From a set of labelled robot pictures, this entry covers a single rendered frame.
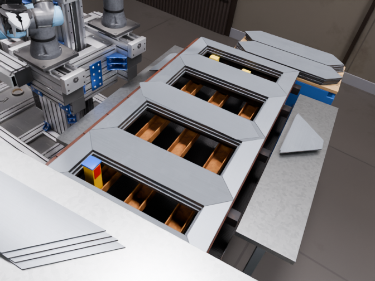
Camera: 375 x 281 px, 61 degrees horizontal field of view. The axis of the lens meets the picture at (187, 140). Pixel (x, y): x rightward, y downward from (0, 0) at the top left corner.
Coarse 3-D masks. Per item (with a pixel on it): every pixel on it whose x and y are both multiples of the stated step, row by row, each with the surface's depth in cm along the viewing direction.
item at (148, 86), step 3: (153, 81) 186; (156, 81) 186; (159, 81) 187; (144, 84) 183; (147, 84) 183; (150, 84) 184; (153, 84) 184; (156, 84) 184; (141, 87) 181; (144, 87) 181; (147, 87) 181; (150, 87) 182; (153, 87) 182; (141, 90) 178; (144, 90) 179; (147, 90) 179; (144, 93) 177
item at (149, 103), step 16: (208, 48) 226; (240, 64) 221; (256, 64) 217; (176, 80) 196; (208, 80) 200; (224, 80) 196; (256, 96) 191; (160, 112) 172; (176, 112) 169; (192, 128) 168; (208, 128) 164; (256, 128) 167; (240, 144) 159; (112, 160) 141; (128, 176) 140; (144, 176) 137; (160, 192) 136; (176, 192) 132; (192, 208) 131; (192, 224) 124
